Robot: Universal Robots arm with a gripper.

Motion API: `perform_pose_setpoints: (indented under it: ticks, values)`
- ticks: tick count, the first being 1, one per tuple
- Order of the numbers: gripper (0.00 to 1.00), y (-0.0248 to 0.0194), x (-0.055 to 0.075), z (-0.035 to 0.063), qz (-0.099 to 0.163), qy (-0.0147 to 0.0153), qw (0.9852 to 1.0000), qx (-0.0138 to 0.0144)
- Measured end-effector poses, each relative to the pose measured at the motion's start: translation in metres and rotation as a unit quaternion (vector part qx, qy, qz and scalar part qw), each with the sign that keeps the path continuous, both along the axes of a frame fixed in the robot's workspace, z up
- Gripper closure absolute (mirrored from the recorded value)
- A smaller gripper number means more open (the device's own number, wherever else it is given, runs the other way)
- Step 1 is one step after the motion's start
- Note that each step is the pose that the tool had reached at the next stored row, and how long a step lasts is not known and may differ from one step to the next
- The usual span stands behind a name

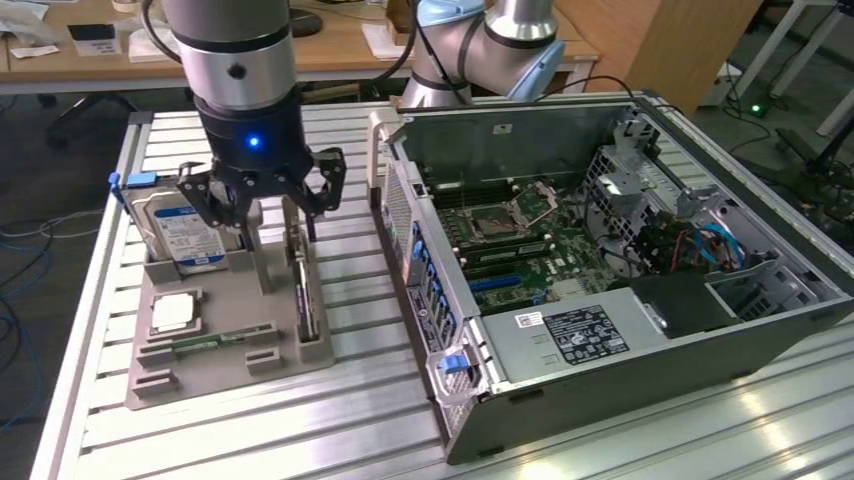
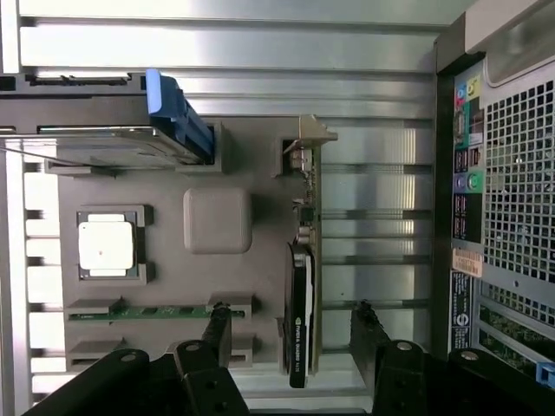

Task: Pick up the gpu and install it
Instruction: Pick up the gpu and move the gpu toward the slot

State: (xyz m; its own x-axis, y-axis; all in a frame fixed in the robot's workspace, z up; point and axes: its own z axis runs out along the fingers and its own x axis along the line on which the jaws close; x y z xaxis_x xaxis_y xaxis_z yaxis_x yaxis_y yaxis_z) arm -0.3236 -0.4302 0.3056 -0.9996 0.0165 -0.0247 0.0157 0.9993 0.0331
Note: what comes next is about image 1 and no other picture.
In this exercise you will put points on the metal disk bay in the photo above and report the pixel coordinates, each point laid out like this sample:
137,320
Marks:
774,290

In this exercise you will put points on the CPU socket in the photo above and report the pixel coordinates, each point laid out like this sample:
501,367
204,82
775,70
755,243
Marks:
495,222

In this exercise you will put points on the black office chair base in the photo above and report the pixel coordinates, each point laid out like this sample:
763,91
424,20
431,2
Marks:
80,112

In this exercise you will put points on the hard disk with blue carrier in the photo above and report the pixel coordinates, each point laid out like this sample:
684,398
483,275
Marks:
182,235

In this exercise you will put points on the silver CPU chip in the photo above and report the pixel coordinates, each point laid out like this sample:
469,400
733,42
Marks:
174,312

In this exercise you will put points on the blue case latch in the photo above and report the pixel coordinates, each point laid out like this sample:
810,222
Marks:
453,363

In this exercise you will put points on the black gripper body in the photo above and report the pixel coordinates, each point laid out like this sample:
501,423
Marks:
249,140

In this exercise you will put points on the wooden desk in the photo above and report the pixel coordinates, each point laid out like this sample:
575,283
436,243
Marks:
80,67

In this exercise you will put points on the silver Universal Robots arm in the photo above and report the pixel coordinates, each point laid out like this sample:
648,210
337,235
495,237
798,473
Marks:
226,50

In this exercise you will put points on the black round lamp base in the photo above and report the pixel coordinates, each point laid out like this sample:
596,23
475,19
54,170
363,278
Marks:
305,20

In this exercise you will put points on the white paper stack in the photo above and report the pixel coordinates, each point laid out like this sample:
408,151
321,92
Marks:
383,42

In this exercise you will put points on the open dark PC case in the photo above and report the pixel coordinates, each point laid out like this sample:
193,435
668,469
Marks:
600,380

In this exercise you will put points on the graphics card with black fan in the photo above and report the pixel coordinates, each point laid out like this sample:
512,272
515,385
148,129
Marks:
304,295

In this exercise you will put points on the black and white box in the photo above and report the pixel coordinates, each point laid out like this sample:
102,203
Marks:
93,40

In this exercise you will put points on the brown cardboard box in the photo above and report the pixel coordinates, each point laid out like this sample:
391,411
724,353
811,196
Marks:
400,15

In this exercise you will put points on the green RAM stick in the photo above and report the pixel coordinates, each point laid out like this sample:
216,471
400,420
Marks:
213,341

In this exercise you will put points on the metal socket cover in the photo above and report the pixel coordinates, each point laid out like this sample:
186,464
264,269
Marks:
536,200

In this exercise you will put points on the grey parts rack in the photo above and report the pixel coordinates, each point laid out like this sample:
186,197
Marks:
226,370

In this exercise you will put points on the white box with tape roll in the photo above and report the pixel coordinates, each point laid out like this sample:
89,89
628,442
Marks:
149,50

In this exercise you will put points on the installed RAM stick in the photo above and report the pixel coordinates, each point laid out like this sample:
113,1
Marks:
503,247
509,256

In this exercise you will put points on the wooden cabinet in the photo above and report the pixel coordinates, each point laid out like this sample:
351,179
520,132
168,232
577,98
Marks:
667,50

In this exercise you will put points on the white table frame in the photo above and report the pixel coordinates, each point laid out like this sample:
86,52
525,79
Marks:
800,50

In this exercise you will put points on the blue expansion slot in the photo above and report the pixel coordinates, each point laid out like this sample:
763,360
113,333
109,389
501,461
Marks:
495,283

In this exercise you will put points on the grey power supply unit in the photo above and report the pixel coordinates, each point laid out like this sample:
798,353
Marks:
533,345

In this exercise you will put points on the green motherboard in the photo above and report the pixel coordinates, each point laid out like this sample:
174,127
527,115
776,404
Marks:
553,270

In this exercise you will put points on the white paper label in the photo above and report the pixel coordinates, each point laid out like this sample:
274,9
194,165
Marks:
33,51

